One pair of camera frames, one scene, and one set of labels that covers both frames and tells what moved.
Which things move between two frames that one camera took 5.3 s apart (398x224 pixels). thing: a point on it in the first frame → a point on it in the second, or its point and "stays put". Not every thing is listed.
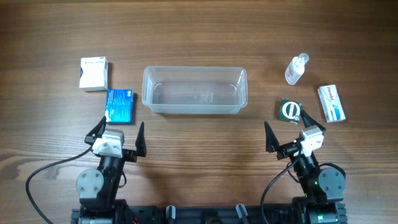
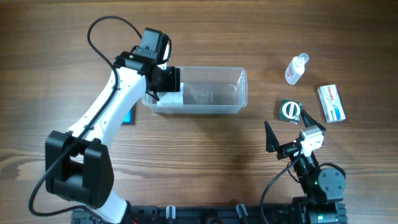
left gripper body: [129, 154] → [168, 79]
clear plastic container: [191, 89] stays put
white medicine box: [94, 73] → [171, 98]
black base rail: [210, 213] stays put
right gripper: [273, 144] stays put
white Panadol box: [333, 106] stays put
